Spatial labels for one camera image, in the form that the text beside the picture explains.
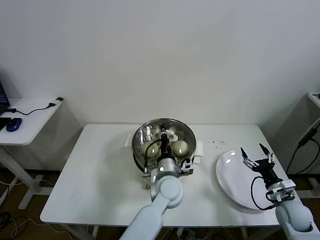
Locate blue computer mouse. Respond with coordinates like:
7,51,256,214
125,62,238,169
5,117,22,133

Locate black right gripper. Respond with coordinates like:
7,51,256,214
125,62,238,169
240,143,283,187

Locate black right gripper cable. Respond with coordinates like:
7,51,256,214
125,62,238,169
250,174,276,211

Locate steel steamer pot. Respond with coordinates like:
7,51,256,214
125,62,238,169
124,133,205,191

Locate white side table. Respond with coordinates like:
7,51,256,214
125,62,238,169
0,97,64,210

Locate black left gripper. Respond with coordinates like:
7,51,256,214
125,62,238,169
159,127,174,160

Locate white steamed baozi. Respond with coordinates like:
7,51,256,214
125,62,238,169
172,140,189,156
142,142,161,158

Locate black power brick with cable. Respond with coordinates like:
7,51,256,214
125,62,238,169
284,117,320,176

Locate stainless steel steamer basket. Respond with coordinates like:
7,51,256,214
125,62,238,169
131,118,197,176

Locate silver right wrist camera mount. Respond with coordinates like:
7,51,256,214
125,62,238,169
265,179,297,203

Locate white desk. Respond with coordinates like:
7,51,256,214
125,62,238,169
306,91,320,112

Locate large white plate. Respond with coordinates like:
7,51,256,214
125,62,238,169
215,149,280,210

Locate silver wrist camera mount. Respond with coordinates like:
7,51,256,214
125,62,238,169
265,179,297,203
178,159,195,176

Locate dark laptop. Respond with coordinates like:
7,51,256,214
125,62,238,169
0,68,11,116

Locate black adapter cable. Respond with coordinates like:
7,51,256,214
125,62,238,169
2,97,64,116

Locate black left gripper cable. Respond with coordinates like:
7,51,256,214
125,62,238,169
142,141,162,175

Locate flat black device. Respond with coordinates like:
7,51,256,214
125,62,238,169
0,116,12,131

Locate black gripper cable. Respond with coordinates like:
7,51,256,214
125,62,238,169
250,174,276,211
142,141,162,175

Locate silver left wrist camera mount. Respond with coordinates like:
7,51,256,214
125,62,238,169
178,159,195,176

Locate scattered dark crumbs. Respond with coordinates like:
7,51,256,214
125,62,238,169
207,139,227,150

